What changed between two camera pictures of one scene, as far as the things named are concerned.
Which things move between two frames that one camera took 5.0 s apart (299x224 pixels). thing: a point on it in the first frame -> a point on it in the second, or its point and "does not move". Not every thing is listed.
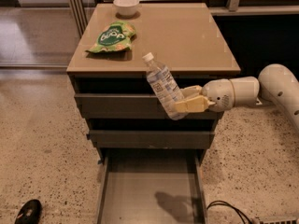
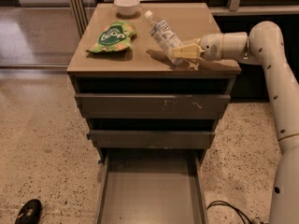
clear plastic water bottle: [163, 86] -> [163, 35]
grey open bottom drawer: [151, 186] does not move
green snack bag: [116, 37] does not move
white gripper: [218, 94] -> [211, 46]
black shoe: [30, 213] does not move
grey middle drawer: [151, 139] does not move
